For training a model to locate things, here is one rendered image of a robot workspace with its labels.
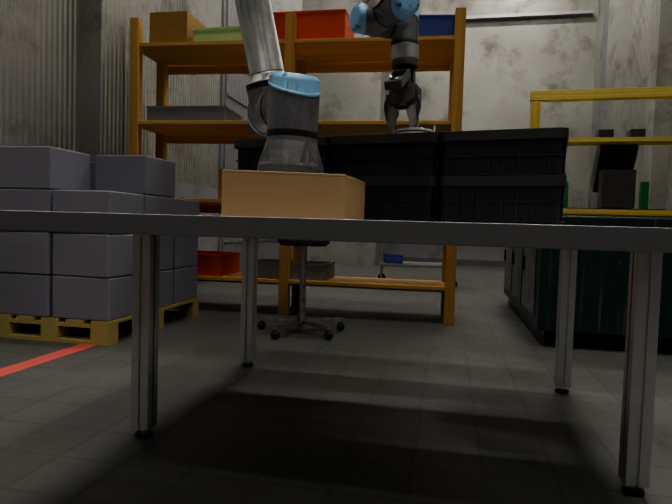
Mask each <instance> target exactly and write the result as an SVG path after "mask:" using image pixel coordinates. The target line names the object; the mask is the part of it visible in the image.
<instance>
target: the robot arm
mask: <svg viewBox="0 0 672 504"><path fill-rule="evenodd" d="M234 1H235V6H236V11H237V15H238V20H239V25H240V30H241V35H242V40H243V45H244V49H245V54H246V59H247V64H248V69H249V74H250V79H249V81H248V82H247V84H246V90H247V95H248V100H249V103H248V106H247V119H248V122H249V124H250V126H251V127H252V129H253V130H254V131H255V132H257V133H258V134H260V135H262V136H264V137H266V143H265V146H264V149H263V151H262V154H261V157H260V160H259V162H258V166H257V171H277V172H301V173H323V171H324V170H323V165H322V161H321V157H320V153H319V149H318V145H317V139H318V120H319V100H320V95H321V92H320V82H319V80H318V79H317V78H316V77H313V76H310V75H305V74H299V73H292V72H285V71H284V67H283V62H282V57H281V52H280V46H279V41H278V36H277V31H276V26H275V21H274V15H273V10H272V5H271V0H234ZM361 1H362V2H364V3H356V4H355V5H354V6H353V8H352V10H351V14H350V28H351V30H352V31H353V32H354V33H358V34H362V35H368V36H374V37H380V38H385V39H391V52H390V53H389V55H390V56H391V62H392V69H393V70H394V71H393V72H392V73H391V74H390V75H389V77H388V78H387V79H386V80H385V81H384V86H385V90H386V91H387V90H389V95H386V100H385V103H384V113H385V118H386V121H387V126H388V130H389V133H390V134H393V133H395V130H396V128H397V120H396V119H397V117H398V116H399V111H398V110H404V109H406V113H407V115H408V117H409V122H408V125H409V128H410V127H416V128H418V127H419V113H420V110H421V88H420V87H419V86H418V85H417V84H416V83H415V81H416V69H417V68H418V61H419V12H418V8H419V5H420V0H361Z"/></svg>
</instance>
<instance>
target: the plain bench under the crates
mask: <svg viewBox="0 0 672 504"><path fill-rule="evenodd" d="M0 230H26V231H55V232H83V233H112V234H133V268H132V348H131V429H137V430H138V429H140V430H138V431H136V432H135V437H136V438H139V439H145V438H149V437H151V436H152V435H153V431H152V430H151V428H152V427H154V426H155V425H157V396H158V329H159V261H160V235H169V236H197V237H226V238H242V278H241V324H240V360H241V361H245V360H246V362H243V363H242V366H244V367H251V366H253V362H249V361H253V360H254V359H256V315H257V272H258V239H283V240H311V241H340V242H368V243H397V244H425V245H454V246H482V247H511V248H539V249H560V260H559V281H558V301H557V322H556V342H555V363H554V384H555V386H556V387H560V388H555V392H557V393H560V394H568V393H569V390H568V389H565V388H564V387H566V388H571V375H572V355H573V335H574V315H575V295H576V275H577V255H578V250H596V251H625V252H630V266H629V284H628V302H627V321H626V339H625V357H624V376H623V394H622V412H621V430H620V449H619V467H618V476H619V478H620V479H621V480H622V482H623V485H622V486H621V491H622V492H623V493H625V494H626V495H629V496H632V497H638V498H640V497H643V496H645V491H644V489H643V488H649V487H650V470H651V452H652V435H653V418H654V400H655V383H656V365H657V348H658V330H659V313H660V296H661V278H662V261H663V253H672V228H652V227H615V226H577V225H540V224H502V223H465V222H427V221H390V220H352V219H315V218H277V217H240V216H202V215H165V214H127V213H90V212H52V211H15V210H0ZM637 485H638V486H637ZM641 487H643V488H641Z"/></svg>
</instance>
